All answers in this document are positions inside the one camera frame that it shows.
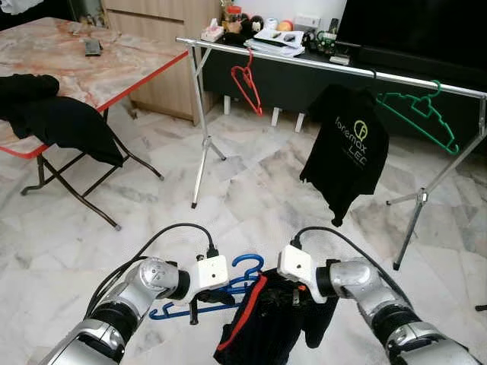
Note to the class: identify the light wooden cabinet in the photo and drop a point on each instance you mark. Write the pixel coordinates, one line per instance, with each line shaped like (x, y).
(152, 61)

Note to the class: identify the red plastic hanger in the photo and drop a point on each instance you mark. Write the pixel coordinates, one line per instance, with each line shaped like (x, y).
(248, 59)

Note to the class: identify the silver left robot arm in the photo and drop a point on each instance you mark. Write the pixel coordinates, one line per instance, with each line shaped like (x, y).
(144, 277)

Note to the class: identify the orange ball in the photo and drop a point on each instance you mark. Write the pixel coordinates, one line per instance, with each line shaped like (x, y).
(284, 25)

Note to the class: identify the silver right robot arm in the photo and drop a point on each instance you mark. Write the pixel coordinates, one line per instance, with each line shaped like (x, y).
(365, 281)

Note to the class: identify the black low television console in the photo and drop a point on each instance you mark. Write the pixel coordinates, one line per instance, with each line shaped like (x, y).
(281, 87)

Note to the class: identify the green plastic hanger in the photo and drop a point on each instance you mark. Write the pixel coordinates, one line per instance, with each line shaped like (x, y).
(454, 148)

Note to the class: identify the pink tissue box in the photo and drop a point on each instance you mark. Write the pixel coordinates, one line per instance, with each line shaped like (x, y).
(211, 34)

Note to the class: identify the plain black garment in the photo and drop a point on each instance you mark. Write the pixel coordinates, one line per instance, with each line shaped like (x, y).
(61, 125)

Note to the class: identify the black T-shirt large green logo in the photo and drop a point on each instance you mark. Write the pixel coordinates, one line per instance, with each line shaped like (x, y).
(346, 152)

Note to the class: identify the folding table marble top red edge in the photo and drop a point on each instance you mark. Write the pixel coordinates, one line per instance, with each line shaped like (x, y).
(76, 68)

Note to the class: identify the red lidded snack jar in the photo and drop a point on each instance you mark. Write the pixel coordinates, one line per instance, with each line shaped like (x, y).
(233, 15)

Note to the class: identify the blue plastic hanger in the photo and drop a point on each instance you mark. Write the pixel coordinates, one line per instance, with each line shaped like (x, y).
(262, 266)

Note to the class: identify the black mobile phone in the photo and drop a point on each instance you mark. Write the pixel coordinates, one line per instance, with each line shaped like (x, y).
(93, 47)

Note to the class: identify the black flat screen television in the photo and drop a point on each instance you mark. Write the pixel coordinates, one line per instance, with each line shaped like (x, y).
(418, 23)

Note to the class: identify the stack of white papers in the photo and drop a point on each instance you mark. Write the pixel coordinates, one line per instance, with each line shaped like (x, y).
(275, 39)

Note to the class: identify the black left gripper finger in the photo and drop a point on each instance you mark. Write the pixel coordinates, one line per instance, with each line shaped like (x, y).
(195, 313)

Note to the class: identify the white blue round toy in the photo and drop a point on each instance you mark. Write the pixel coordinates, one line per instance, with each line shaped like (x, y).
(270, 23)

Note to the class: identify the white power socket box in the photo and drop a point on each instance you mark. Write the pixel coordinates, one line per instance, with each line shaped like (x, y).
(307, 20)

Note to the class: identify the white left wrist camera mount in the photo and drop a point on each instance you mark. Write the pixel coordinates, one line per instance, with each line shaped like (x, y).
(209, 274)

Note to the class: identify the silver metal clothes rack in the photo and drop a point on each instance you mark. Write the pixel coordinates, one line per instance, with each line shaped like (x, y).
(304, 62)

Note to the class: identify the small white flat device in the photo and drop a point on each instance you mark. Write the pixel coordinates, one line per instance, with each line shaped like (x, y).
(340, 58)

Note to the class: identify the black plastic hanger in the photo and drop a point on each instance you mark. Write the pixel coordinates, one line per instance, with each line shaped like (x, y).
(374, 76)

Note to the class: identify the black remote control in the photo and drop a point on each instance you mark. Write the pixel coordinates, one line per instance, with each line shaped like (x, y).
(333, 25)

